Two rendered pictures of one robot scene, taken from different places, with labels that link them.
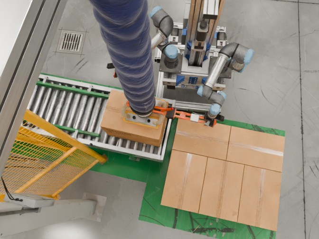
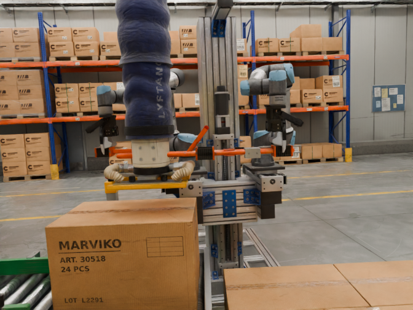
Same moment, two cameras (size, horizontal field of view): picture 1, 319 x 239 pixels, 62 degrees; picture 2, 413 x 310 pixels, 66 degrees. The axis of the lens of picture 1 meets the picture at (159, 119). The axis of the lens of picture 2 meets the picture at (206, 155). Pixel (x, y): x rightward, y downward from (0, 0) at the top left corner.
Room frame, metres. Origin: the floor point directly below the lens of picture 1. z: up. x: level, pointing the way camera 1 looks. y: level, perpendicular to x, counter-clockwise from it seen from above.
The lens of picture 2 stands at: (-0.67, 0.32, 1.35)
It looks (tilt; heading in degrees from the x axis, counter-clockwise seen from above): 6 degrees down; 343
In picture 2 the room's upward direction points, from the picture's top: 3 degrees counter-clockwise
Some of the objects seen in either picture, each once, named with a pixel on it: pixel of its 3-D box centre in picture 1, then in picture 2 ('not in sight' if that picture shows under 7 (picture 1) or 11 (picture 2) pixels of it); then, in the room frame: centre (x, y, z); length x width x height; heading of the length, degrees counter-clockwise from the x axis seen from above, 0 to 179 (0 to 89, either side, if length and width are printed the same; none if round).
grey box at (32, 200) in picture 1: (31, 199); not in sight; (0.05, 0.89, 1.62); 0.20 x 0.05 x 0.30; 73
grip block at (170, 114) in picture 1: (170, 112); (204, 152); (0.70, -0.10, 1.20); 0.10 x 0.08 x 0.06; 162
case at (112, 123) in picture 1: (136, 119); (133, 251); (0.80, 0.24, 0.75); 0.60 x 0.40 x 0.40; 72
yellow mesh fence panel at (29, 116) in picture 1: (42, 170); not in sight; (0.31, 1.08, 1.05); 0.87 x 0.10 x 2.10; 125
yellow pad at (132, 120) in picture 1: (141, 119); (148, 181); (0.69, 0.16, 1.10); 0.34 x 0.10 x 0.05; 72
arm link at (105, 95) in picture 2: not in sight; (104, 96); (1.12, 0.32, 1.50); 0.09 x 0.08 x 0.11; 124
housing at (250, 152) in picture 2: (194, 118); (252, 152); (0.64, -0.31, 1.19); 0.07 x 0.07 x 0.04; 72
